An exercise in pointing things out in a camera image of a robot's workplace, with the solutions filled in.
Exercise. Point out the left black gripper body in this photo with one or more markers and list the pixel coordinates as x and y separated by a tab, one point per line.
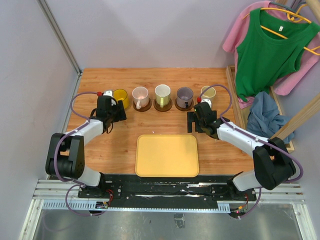
112	114

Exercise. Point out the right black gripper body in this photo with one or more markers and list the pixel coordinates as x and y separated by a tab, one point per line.
199	125

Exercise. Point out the brown coaster top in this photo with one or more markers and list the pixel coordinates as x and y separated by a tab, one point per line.
184	109

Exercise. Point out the brown coaster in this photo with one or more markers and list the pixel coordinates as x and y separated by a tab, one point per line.
184	109
143	109
162	109

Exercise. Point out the yellow cup black handle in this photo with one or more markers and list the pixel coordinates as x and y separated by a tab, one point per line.
122	95

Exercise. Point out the purple cup black handle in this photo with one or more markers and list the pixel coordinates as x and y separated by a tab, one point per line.
184	97

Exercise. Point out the brown coaster bottom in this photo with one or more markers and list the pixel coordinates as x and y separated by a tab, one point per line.
162	109

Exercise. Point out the pink translucent cup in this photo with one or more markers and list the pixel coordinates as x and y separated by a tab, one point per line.
140	97

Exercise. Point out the cream cup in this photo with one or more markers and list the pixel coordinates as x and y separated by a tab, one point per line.
208	93

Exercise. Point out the white cup green handle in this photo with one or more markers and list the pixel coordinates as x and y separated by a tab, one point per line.
162	93

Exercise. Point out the woven rattan coaster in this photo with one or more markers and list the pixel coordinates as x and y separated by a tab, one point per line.
128	108

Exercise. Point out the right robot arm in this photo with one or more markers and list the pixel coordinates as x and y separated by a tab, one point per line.
272	163

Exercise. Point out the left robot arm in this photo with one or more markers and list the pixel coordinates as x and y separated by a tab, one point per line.
66	152

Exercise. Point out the yellow plastic tray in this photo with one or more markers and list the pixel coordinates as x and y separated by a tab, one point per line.
167	156

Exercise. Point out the blue crumpled cloth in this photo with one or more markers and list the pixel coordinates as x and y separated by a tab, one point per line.
264	117

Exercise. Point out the green tank top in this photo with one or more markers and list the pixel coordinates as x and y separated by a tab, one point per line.
264	57

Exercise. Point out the pink t-shirt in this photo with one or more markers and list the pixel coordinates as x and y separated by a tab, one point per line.
270	51

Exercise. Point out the yellow clothes hanger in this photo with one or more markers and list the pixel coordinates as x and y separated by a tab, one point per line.
289	13

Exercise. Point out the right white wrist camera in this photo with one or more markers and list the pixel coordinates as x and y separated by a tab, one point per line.
208	101

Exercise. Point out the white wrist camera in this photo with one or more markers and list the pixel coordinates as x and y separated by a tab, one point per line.
208	101
110	94

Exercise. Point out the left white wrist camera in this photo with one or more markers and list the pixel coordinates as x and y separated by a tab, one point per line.
110	94

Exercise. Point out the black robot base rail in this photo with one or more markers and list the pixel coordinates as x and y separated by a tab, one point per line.
126	191

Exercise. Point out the wooden clothes rack frame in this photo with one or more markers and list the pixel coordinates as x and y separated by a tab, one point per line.
241	110

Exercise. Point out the aluminium corner post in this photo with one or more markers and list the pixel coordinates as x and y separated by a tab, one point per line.
59	34

